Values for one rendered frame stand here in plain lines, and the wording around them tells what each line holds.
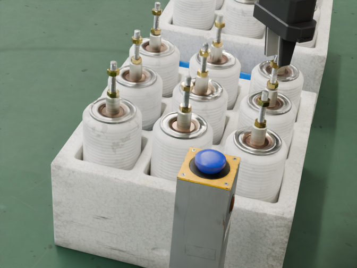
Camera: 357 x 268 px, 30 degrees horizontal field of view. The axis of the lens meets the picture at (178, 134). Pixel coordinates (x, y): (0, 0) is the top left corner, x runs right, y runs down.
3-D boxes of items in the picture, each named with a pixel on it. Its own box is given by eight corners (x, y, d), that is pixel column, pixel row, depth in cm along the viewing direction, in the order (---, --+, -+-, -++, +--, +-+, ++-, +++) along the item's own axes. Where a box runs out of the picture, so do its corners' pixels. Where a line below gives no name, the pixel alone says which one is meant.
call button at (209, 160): (227, 164, 88) (229, 151, 87) (221, 182, 84) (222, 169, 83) (197, 157, 88) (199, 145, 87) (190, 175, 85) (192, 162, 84)
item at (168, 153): (184, 240, 110) (193, 151, 99) (136, 216, 114) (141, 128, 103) (213, 209, 117) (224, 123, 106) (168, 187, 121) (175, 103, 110)
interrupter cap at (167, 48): (178, 58, 124) (178, 55, 124) (138, 59, 122) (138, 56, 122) (170, 39, 130) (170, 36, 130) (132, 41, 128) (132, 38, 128)
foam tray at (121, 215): (300, 165, 141) (316, 92, 131) (274, 301, 109) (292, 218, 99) (126, 128, 148) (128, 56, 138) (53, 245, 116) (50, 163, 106)
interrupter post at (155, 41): (162, 52, 125) (163, 36, 124) (150, 52, 125) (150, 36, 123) (160, 46, 127) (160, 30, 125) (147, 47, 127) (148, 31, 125)
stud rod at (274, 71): (267, 95, 111) (274, 55, 107) (268, 92, 112) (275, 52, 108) (273, 96, 111) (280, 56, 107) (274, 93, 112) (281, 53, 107)
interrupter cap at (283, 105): (237, 100, 113) (238, 97, 113) (270, 89, 117) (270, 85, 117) (267, 122, 108) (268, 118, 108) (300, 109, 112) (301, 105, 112)
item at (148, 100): (132, 139, 132) (135, 58, 122) (168, 160, 127) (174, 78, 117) (96, 159, 126) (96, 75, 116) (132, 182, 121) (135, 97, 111)
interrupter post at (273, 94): (258, 103, 113) (261, 86, 111) (269, 99, 114) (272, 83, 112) (268, 109, 111) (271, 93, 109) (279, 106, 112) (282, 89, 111)
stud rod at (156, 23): (153, 39, 126) (155, 1, 121) (158, 39, 125) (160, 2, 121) (152, 41, 125) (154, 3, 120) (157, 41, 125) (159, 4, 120)
